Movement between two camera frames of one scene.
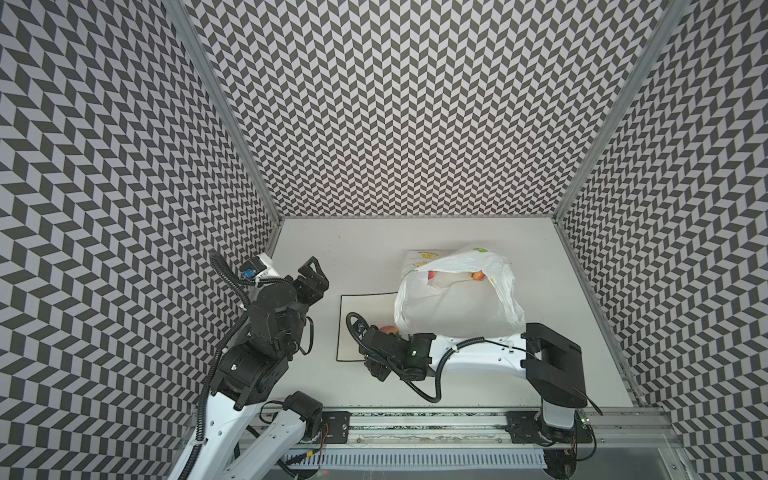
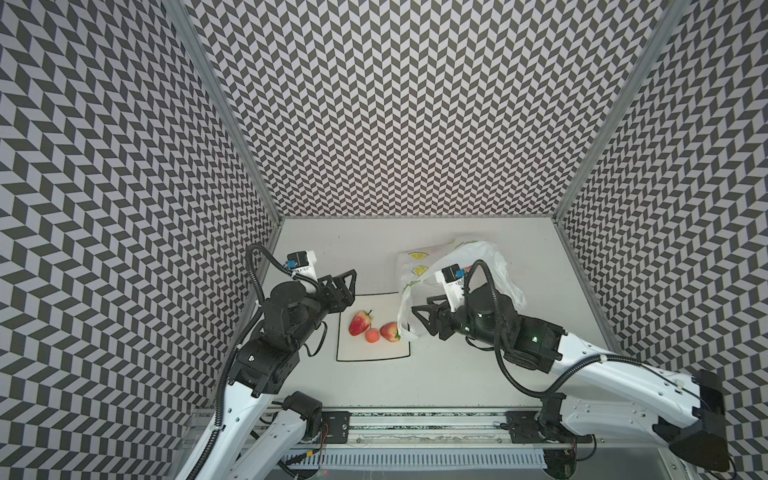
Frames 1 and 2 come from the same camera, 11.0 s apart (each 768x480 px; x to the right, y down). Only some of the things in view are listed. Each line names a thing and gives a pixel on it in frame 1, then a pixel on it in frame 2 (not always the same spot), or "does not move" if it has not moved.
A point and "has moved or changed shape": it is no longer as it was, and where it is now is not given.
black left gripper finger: [315, 277] to [349, 286]
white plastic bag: [466, 292] has moved or changed shape
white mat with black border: [379, 309] does not move
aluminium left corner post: [186, 23] does not move
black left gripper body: [296, 333] to [323, 303]
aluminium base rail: [485, 439] does not move
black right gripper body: [377, 347] to [440, 317]
